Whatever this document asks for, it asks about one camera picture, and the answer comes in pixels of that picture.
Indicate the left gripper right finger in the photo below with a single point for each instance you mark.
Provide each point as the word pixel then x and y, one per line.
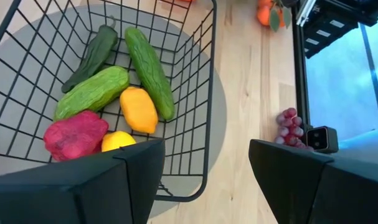
pixel 300 193

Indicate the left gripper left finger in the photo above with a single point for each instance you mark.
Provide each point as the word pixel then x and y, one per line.
pixel 98 193

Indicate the yellow lemon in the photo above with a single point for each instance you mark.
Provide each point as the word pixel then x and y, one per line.
pixel 117 141

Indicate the red strawberry cube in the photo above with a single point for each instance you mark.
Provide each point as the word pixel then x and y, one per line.
pixel 73 137

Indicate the yellow mango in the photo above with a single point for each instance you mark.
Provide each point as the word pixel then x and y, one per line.
pixel 139 109

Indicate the light green bumpy gourd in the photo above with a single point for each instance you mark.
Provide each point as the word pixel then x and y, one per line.
pixel 92 93

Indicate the dark green cucumber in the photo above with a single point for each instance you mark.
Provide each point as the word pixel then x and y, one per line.
pixel 149 71

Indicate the dark green pepper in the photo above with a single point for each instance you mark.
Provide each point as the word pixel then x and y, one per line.
pixel 95 56

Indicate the oranges cluster with leaves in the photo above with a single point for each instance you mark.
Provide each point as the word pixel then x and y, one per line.
pixel 264 15

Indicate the purple-red grapes bunch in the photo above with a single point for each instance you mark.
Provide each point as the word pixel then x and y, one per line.
pixel 288 130

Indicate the grey round mat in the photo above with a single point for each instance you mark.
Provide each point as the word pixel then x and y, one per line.
pixel 220 124

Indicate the small black table camera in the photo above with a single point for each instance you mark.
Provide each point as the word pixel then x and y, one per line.
pixel 319 139

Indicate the black aluminium table frame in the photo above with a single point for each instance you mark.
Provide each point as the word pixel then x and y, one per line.
pixel 300 77

